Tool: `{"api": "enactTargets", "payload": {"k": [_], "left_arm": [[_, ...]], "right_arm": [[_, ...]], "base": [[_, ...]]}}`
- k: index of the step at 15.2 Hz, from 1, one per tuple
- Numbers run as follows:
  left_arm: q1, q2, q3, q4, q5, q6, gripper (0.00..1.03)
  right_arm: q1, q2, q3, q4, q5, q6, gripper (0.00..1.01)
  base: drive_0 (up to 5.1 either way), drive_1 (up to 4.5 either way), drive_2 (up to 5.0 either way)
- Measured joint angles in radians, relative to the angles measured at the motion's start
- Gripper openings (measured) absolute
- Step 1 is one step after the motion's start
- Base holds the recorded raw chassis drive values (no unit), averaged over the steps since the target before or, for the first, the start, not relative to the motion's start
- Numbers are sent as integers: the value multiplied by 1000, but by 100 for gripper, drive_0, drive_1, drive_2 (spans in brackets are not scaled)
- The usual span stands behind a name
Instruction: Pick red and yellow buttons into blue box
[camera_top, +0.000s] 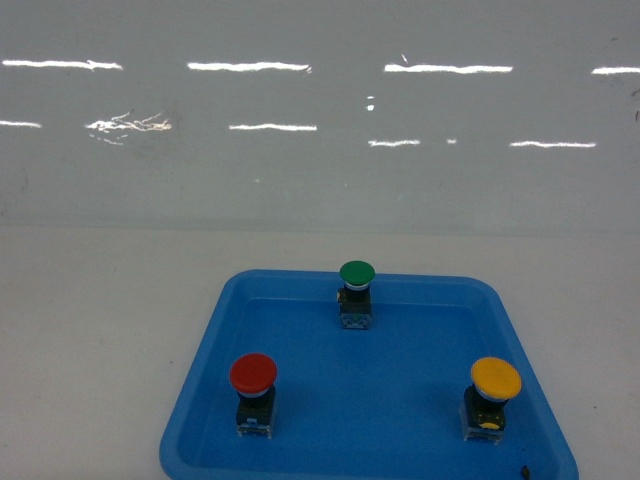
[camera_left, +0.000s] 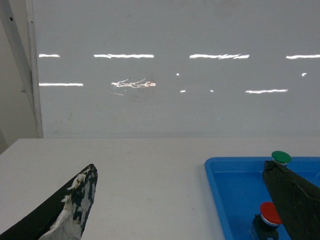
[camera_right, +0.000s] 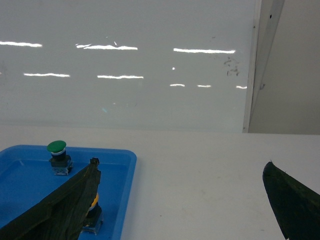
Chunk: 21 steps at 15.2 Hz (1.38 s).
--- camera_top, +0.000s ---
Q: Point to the red mushroom push button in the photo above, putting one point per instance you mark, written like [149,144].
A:
[253,377]

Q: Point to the yellow mushroom push button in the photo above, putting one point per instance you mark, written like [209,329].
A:
[494,382]

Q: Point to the green mushroom push button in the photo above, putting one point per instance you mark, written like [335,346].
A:
[354,297]

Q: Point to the blue plastic tray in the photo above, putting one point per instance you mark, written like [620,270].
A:
[381,403]

